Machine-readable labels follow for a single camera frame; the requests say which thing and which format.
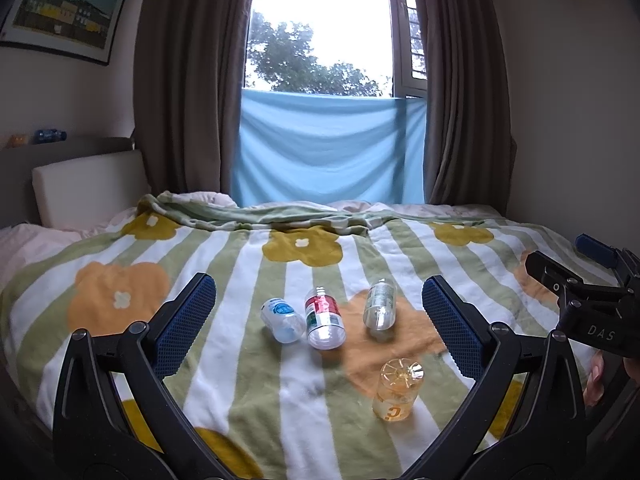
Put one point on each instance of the brown curtain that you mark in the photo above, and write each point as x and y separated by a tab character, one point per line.
465	100
190	85

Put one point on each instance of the small orange object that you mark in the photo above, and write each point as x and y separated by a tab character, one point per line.
18	139

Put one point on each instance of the grey bed headboard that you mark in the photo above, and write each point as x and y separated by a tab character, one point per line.
75	146

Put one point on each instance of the striped flower print blanket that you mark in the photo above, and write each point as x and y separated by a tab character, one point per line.
250	265

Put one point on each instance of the blue label plastic bottle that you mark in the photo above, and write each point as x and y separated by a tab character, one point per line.
282	321

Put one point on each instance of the person's right hand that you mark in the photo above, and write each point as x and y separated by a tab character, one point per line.
596	377

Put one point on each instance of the light blue cloth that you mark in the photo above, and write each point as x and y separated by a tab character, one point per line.
325	150

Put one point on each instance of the yellow liquid plastic bottle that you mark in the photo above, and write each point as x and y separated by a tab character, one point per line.
397	392

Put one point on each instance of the clear plastic bottle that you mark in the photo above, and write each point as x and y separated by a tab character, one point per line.
381	306

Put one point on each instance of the white headboard cushion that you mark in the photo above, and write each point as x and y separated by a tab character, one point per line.
85	185

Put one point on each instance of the open window sash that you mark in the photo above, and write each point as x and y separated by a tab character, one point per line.
407	30

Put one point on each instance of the red label plastic bottle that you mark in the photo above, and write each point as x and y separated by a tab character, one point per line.
325	324

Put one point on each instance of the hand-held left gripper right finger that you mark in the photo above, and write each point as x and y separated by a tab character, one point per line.
450	325

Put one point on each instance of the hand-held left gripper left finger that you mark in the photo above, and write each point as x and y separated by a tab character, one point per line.
187	320

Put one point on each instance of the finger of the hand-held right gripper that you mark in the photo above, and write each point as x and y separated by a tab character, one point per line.
595	251
555	275

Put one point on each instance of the framed wall picture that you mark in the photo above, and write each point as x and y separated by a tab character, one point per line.
65	5

